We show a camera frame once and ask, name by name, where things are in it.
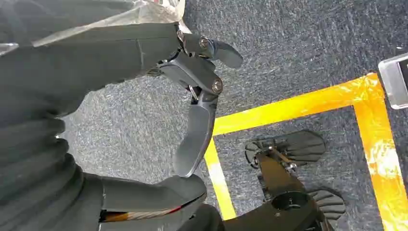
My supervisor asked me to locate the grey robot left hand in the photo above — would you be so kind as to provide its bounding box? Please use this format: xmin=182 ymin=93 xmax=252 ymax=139
xmin=0 ymin=22 xmax=244 ymax=231

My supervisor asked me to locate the pale metal box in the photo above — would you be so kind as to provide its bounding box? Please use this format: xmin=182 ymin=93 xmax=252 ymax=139
xmin=378 ymin=52 xmax=408 ymax=110

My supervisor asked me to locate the black robot leg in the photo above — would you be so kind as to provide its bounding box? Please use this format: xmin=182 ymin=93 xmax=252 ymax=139
xmin=178 ymin=148 xmax=335 ymax=231

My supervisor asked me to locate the black robot foot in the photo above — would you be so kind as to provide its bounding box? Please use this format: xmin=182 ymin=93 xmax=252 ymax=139
xmin=244 ymin=129 xmax=327 ymax=169
xmin=306 ymin=189 xmax=347 ymax=230

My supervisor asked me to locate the ribbed grey left arm sleeve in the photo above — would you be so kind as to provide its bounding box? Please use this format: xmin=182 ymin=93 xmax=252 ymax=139
xmin=0 ymin=117 xmax=104 ymax=231

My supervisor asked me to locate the yellow floor tape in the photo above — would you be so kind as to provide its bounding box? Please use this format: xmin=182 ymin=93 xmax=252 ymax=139
xmin=204 ymin=72 xmax=408 ymax=231

